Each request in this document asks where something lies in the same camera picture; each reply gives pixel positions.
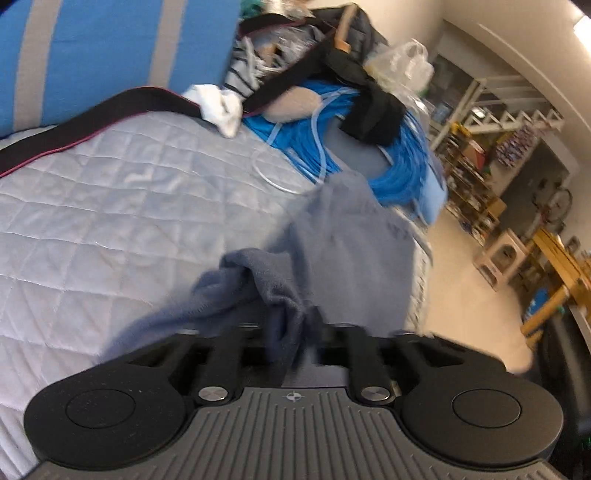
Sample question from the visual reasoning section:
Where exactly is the wooden shelf unit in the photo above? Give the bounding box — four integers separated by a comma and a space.
431, 122, 507, 241

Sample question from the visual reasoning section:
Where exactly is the clear plastic bag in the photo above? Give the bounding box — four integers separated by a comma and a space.
365, 39, 435, 90

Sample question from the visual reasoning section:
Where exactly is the grey garment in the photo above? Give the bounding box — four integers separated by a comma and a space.
99, 173, 428, 388

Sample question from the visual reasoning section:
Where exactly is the blue grey-striped pillow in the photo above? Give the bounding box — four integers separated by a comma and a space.
0, 0, 243, 139

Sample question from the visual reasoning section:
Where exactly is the grey quilted bedspread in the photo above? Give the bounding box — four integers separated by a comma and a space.
0, 111, 432, 476

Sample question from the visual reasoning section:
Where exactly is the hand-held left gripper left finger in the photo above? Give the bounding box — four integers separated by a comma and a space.
122, 329, 267, 403

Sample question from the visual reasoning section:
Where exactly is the wooden hanger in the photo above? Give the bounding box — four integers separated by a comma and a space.
335, 4, 358, 54

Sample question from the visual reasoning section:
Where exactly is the translucent white tubing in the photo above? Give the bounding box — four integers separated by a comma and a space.
252, 90, 361, 195

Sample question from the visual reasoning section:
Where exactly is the blue cable coil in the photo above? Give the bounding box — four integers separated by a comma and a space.
242, 78, 446, 227

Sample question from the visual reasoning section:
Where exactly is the dark quilted jacket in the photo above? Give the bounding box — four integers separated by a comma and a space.
323, 4, 393, 88

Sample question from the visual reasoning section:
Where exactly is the grey fabric pouch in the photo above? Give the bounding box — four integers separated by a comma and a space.
268, 88, 324, 123

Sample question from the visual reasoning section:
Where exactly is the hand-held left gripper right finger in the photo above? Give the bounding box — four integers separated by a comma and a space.
323, 323, 469, 403

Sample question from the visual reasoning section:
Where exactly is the black white striped cloth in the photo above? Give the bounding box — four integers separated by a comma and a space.
224, 37, 259, 100

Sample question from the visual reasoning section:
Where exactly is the small beige stool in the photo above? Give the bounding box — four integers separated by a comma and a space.
475, 228, 532, 291

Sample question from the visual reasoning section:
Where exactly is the clear plastic packaging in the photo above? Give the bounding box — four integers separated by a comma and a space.
249, 21, 324, 79

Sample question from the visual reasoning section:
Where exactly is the white metal rack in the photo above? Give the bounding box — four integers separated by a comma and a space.
429, 78, 565, 139

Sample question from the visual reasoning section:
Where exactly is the wooden table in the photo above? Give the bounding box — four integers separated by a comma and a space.
519, 228, 591, 342

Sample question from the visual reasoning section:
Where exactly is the bicycle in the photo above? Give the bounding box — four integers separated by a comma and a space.
531, 187, 575, 228

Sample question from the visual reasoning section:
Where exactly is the black chair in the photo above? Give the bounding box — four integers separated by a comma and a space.
536, 318, 591, 462

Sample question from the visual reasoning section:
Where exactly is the black strap with magenta trim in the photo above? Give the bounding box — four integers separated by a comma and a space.
0, 86, 204, 178

